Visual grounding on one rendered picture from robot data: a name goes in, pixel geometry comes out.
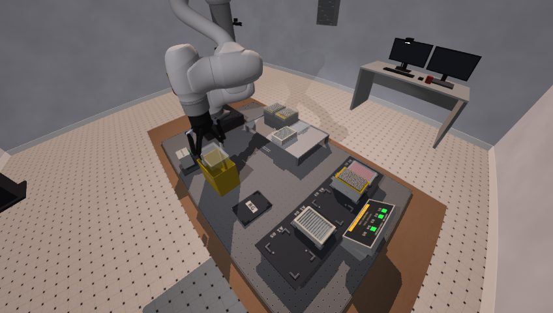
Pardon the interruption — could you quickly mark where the yellow waste bin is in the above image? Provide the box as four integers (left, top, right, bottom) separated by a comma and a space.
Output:
197, 159, 241, 197

